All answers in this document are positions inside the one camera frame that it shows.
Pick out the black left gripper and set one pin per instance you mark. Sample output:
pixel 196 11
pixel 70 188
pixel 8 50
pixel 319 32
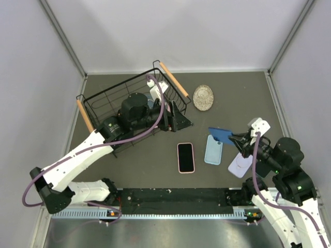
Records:
pixel 174 121

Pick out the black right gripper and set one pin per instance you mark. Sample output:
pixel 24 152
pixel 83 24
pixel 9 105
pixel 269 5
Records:
pixel 244 146

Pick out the light blue phone case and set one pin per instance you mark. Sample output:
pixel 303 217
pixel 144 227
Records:
pixel 213 151

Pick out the pink phone case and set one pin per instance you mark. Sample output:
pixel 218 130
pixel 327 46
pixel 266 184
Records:
pixel 178 157

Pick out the black smartphone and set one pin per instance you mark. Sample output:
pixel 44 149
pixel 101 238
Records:
pixel 185 157

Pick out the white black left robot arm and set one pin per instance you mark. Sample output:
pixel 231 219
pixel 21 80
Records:
pixel 55 183

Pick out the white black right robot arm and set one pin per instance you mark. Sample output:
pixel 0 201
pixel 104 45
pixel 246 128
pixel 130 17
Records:
pixel 297 220

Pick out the lilac phone case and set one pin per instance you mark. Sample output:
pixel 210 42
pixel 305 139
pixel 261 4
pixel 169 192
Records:
pixel 240 165

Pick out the blue glazed ceramic plate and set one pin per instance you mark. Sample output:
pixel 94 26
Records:
pixel 150 101

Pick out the speckled oval dish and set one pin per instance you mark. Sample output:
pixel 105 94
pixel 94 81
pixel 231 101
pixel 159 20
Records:
pixel 203 98

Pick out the dark green smartphone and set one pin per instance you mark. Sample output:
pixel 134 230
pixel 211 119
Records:
pixel 262 169

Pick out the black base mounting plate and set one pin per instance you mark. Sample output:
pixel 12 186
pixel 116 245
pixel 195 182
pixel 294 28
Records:
pixel 180 200

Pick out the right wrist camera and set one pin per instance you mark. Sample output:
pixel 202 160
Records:
pixel 258 125

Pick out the black wire dish basket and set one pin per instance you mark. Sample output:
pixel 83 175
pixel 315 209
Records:
pixel 116 98

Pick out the aluminium slotted rail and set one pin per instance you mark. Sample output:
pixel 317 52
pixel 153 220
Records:
pixel 107 214

